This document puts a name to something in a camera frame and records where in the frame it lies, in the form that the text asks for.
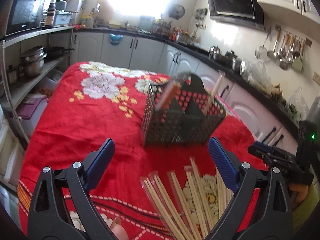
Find white lower kitchen cabinets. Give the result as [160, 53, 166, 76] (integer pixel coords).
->
[70, 29, 298, 154]

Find person's right hand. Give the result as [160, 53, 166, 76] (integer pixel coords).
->
[289, 183, 309, 209]

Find person's left hand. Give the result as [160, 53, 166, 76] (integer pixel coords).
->
[110, 217, 129, 240]

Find plastic drawer tower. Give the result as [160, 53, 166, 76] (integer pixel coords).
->
[1, 111, 24, 227]

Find plastic bag on counter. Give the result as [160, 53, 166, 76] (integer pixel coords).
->
[240, 60, 273, 94]

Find hanging steel ladle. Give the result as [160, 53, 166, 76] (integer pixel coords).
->
[267, 28, 281, 60]

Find black plastic utensil basket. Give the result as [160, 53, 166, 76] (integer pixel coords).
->
[142, 72, 226, 145]

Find hanging skimmer strainer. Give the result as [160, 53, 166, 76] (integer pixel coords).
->
[255, 27, 271, 62]

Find steel bowl on counter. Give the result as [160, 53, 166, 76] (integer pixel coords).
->
[208, 46, 230, 64]

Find red floral tablecloth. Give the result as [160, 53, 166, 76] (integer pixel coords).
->
[17, 61, 266, 240]

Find metal storage shelf rack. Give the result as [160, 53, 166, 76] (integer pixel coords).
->
[1, 26, 73, 144]

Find black range hood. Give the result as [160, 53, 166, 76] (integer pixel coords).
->
[208, 0, 265, 31]

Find steel stockpot on shelf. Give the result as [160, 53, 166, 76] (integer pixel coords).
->
[20, 46, 47, 78]

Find black frying pan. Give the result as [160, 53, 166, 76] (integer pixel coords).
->
[44, 46, 74, 61]

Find blue hanging bowl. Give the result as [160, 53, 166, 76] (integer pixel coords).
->
[109, 34, 123, 46]

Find grey lidded storage box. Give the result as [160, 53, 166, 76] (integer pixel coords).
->
[53, 10, 72, 27]

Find black microwave oven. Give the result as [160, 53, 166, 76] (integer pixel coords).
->
[1, 0, 51, 37]

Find small black wall fan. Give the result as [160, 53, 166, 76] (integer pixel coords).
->
[168, 4, 185, 20]

